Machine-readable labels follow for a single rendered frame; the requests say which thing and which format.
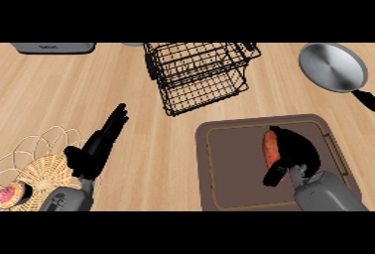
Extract wicker basket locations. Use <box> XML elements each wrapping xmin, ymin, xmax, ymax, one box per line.
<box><xmin>0</xmin><ymin>125</ymin><xmax>96</xmax><ymax>212</ymax></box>

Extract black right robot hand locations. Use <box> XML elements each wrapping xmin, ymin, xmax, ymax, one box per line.
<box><xmin>263</xmin><ymin>125</ymin><xmax>322</xmax><ymax>188</ymax></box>

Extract pink glazed donut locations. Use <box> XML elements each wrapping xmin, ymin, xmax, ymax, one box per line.
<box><xmin>0</xmin><ymin>183</ymin><xmax>25</xmax><ymax>210</ymax></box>

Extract orange sweet potato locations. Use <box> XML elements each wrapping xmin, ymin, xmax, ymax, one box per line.
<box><xmin>263</xmin><ymin>129</ymin><xmax>282</xmax><ymax>170</ymax></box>

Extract black tiered wire basket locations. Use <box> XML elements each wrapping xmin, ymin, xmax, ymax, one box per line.
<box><xmin>142</xmin><ymin>42</ymin><xmax>263</xmax><ymax>117</ymax></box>

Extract grey frying pan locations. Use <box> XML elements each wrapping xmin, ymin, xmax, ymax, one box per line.
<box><xmin>297</xmin><ymin>43</ymin><xmax>375</xmax><ymax>113</ymax></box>

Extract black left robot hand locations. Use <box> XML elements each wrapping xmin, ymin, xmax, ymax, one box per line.
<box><xmin>64</xmin><ymin>102</ymin><xmax>130</xmax><ymax>182</ymax></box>

